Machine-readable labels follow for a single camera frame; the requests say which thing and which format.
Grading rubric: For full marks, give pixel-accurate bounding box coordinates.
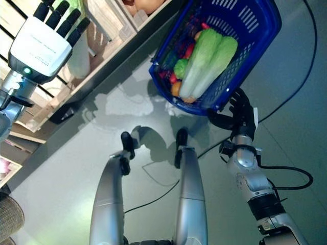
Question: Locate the blue plastic shopping basket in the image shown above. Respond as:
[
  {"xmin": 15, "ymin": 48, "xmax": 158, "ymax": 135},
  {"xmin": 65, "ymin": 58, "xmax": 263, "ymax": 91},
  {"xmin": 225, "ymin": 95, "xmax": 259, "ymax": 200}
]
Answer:
[{"xmin": 149, "ymin": 0, "xmax": 283, "ymax": 117}]

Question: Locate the purple white turnip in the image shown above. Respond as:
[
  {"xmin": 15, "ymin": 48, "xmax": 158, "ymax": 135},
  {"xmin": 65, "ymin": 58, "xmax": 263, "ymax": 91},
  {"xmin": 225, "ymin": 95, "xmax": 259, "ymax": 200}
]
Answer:
[{"xmin": 0, "ymin": 159, "xmax": 13, "ymax": 177}]

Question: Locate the silver left robot leg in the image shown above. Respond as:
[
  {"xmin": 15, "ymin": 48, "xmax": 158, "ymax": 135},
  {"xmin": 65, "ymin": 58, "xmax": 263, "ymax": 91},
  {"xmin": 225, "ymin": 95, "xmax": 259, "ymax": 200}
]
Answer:
[{"xmin": 89, "ymin": 131, "xmax": 136, "ymax": 245}]

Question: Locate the woven wicker basket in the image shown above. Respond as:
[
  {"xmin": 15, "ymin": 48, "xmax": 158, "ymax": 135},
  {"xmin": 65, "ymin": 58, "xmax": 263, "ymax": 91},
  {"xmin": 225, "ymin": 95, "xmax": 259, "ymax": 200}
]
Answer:
[{"xmin": 0, "ymin": 191, "xmax": 26, "ymax": 245}]

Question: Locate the orange toy fruit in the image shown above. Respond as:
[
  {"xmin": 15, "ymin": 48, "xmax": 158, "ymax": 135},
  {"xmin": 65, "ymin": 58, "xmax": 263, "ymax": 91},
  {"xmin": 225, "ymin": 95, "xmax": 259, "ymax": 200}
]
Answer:
[{"xmin": 171, "ymin": 81, "xmax": 182, "ymax": 97}]

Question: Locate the purple toy eggplant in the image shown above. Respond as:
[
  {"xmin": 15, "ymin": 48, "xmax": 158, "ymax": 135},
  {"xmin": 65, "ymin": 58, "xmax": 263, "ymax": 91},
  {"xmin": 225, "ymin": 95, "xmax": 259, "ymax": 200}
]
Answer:
[{"xmin": 176, "ymin": 15, "xmax": 197, "ymax": 56}]

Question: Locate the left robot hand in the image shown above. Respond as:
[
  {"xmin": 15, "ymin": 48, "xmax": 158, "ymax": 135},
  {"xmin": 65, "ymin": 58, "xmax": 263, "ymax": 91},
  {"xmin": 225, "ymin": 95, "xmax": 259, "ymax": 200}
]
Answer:
[{"xmin": 7, "ymin": 0, "xmax": 91, "ymax": 85}]

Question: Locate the wooden display stand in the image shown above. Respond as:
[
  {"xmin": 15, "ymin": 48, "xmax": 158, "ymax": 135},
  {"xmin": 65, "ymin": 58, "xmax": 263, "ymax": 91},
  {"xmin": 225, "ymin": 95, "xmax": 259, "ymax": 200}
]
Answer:
[{"xmin": 0, "ymin": 0, "xmax": 190, "ymax": 159}]

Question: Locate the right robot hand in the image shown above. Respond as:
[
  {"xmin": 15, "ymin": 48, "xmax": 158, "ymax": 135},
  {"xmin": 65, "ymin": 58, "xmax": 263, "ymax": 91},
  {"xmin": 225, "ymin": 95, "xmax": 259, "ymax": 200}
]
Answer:
[{"xmin": 207, "ymin": 88, "xmax": 259, "ymax": 138}]

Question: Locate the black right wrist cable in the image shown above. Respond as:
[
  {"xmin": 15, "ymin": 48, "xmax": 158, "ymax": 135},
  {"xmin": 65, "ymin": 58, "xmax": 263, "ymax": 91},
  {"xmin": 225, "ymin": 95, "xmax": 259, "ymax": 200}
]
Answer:
[{"xmin": 256, "ymin": 165, "xmax": 314, "ymax": 191}]

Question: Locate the black floor cable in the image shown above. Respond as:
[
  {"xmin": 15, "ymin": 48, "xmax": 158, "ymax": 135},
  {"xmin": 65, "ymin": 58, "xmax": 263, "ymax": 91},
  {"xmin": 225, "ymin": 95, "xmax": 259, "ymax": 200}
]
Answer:
[{"xmin": 124, "ymin": 0, "xmax": 318, "ymax": 214}]

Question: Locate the dark green toy cucumber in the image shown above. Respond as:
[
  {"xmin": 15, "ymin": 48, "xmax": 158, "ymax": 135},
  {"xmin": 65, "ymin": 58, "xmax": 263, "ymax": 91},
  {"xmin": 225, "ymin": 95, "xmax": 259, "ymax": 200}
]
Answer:
[{"xmin": 162, "ymin": 51, "xmax": 178, "ymax": 71}]

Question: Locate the black robot waist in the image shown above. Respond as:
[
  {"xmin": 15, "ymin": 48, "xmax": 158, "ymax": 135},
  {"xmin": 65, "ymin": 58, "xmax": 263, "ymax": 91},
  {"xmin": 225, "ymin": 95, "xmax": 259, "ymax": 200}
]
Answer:
[{"xmin": 122, "ymin": 238, "xmax": 177, "ymax": 245}]

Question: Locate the round green toy lettuce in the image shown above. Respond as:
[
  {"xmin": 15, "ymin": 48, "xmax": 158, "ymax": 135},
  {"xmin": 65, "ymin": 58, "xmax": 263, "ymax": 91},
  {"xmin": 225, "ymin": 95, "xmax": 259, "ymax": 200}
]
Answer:
[{"xmin": 173, "ymin": 59, "xmax": 189, "ymax": 79}]

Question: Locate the red toy tomato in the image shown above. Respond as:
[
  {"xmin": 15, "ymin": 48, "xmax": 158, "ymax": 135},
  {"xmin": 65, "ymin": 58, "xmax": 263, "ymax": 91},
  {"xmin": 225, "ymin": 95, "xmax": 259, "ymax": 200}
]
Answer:
[{"xmin": 184, "ymin": 43, "xmax": 196, "ymax": 58}]

